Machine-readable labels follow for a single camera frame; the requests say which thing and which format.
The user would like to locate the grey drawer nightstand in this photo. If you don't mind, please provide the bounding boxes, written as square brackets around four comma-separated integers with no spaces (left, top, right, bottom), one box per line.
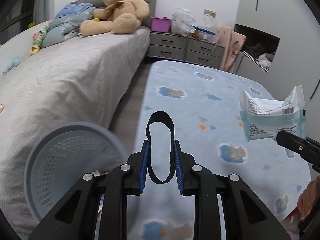
[147,31,225,69]

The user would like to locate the light blue plush toy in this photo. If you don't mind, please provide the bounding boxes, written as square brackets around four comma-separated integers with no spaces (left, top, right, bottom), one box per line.
[2,56,20,75]

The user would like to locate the person's right hand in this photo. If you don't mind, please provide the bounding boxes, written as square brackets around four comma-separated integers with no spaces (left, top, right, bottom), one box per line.
[297,176,319,220]

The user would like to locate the light blue patterned table blanket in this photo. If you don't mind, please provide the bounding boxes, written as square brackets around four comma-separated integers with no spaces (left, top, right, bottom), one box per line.
[128,61,310,239]

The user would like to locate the black elastic band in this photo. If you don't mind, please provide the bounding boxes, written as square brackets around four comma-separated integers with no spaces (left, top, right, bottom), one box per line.
[146,111,175,184]

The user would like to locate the large tan teddy bear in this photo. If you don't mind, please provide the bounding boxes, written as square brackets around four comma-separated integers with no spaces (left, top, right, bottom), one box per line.
[80,0,150,36]

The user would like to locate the grey checked bed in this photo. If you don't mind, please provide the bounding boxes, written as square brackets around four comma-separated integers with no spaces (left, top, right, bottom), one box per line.
[1,24,150,239]

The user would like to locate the clear plastic bag right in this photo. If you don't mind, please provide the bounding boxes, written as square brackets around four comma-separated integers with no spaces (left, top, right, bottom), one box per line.
[199,14,220,43]

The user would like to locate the pink cartoon boards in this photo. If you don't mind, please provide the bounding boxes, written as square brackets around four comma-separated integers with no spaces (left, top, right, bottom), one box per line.
[219,26,247,72]

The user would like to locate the grey perforated trash basket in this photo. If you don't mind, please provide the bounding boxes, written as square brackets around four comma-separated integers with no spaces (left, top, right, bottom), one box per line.
[24,122,129,222]

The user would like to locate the small beige oval object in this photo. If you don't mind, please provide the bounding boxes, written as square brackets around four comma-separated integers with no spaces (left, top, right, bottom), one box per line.
[0,103,4,113]

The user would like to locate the blue patterned pillow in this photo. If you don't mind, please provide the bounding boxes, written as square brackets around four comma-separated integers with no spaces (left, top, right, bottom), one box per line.
[55,3,94,18]

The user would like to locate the blue stick tool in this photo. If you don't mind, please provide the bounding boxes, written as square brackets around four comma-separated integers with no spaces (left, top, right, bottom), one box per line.
[192,25,216,35]

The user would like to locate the clear plastic bag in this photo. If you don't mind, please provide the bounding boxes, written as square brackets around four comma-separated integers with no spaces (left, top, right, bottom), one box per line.
[171,8,196,37]
[199,14,220,43]

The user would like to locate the light blue wipes packet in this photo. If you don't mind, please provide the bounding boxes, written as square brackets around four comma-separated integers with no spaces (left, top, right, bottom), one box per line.
[239,86,306,141]

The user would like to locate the small green doll toy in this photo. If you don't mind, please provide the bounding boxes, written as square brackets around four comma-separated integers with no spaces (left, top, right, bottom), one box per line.
[29,24,49,56]

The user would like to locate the clear plastic bag left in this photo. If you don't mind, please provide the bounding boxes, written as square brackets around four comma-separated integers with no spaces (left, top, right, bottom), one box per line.
[171,8,196,37]

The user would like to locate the purple plastic storage box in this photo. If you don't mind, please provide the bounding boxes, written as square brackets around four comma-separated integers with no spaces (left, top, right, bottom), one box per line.
[151,16,171,33]

